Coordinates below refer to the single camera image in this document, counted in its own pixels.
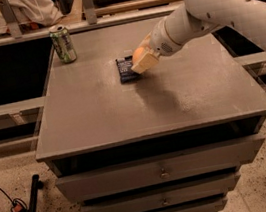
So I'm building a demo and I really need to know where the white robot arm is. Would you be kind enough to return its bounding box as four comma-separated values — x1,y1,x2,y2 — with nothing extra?
132,0,266,73

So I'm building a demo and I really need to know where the grey drawer cabinet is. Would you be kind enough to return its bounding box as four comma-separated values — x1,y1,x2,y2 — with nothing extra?
36,20,266,212

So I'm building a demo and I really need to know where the orange fruit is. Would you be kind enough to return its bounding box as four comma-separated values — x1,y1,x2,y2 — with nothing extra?
132,47,145,64

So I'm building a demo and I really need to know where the dark blue rxbar wrapper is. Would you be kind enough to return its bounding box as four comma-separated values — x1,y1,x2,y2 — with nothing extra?
115,56,140,84

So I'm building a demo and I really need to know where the top grey drawer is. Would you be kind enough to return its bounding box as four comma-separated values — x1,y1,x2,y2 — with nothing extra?
56,134,264,202

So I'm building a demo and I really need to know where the green soda can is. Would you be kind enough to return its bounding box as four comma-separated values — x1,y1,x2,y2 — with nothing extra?
49,24,77,64

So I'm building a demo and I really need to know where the middle grey drawer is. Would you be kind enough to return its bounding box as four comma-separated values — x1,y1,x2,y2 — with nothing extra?
81,172,240,212

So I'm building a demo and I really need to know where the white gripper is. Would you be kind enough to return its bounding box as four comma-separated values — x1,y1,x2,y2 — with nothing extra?
132,16,184,74

